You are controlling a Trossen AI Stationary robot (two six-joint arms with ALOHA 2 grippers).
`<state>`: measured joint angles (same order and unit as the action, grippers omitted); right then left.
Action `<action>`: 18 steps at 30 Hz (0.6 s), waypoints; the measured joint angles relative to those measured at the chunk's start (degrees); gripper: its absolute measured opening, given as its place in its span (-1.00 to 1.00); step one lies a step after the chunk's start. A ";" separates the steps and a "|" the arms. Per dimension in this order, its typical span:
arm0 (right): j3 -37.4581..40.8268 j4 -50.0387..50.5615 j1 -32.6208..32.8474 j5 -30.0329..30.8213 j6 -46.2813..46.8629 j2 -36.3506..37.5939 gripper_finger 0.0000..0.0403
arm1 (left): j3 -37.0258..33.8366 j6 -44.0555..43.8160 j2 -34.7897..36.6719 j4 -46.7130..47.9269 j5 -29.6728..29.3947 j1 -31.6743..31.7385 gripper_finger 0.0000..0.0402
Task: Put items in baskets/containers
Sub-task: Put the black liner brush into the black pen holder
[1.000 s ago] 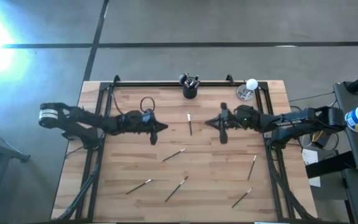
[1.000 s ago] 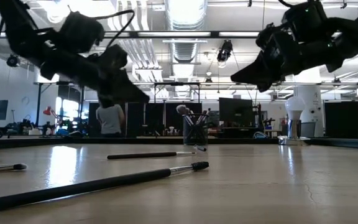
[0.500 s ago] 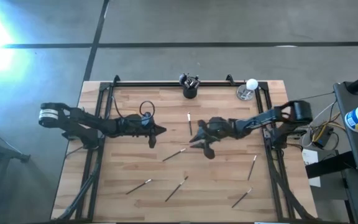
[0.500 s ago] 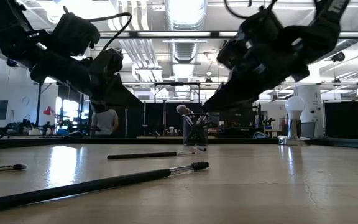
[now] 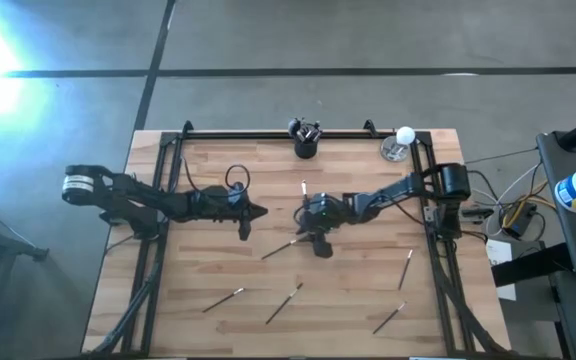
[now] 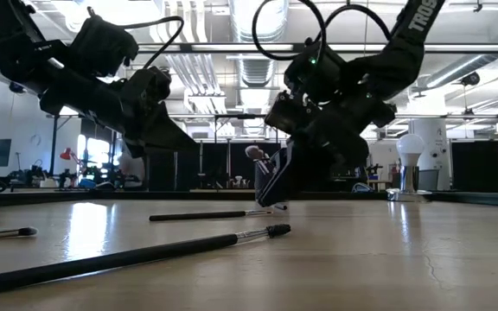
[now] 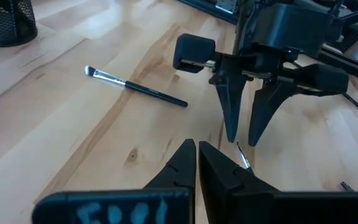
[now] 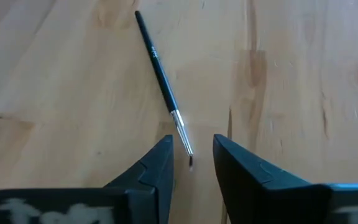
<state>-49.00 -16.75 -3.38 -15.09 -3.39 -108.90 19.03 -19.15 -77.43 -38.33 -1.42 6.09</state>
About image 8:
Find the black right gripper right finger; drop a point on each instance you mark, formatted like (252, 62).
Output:
(253, 193)

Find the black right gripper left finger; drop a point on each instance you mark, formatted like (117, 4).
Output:
(148, 186)

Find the thin black fine-tip brush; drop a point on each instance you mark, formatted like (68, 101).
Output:
(160, 73)

